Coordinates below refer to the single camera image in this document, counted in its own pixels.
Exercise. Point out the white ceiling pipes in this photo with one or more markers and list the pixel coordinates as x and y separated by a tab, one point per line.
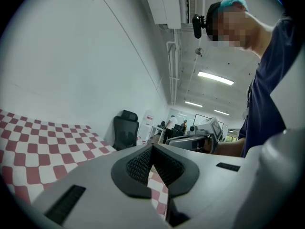
173	68

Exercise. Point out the ceiling sprinkler fixture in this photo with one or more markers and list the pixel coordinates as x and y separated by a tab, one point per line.
199	51

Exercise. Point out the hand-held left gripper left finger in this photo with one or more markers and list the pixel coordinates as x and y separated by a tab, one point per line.
100	194

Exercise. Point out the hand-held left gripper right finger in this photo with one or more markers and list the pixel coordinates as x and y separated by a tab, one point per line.
209	190

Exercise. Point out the white panel with red label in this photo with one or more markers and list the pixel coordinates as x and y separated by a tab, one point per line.
147	125

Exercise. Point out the black mesh office chair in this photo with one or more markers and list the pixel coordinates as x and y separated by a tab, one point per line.
125	132

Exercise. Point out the black head-mounted camera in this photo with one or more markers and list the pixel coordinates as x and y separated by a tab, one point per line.
197	26

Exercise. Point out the person's head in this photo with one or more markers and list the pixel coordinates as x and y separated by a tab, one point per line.
238	27

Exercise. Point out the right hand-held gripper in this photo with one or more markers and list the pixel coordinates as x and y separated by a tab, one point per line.
209	126

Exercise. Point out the ceiling light panel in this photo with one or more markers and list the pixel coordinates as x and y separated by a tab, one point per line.
215	77
193	104
221	112

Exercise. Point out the white ceiling air conditioner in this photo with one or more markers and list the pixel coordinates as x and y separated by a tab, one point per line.
164	3

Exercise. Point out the white desk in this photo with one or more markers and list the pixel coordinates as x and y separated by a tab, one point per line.
157	128

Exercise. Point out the whiteboard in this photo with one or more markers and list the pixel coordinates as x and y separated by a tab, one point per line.
201	119

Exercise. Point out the person's navy shirt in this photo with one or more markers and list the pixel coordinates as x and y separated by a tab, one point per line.
264	99

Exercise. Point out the teal cap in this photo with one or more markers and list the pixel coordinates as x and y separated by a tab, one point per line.
234	1

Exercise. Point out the person's right forearm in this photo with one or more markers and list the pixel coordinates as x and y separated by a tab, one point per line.
228	148

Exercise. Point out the person's right hand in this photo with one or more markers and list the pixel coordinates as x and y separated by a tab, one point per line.
207	145

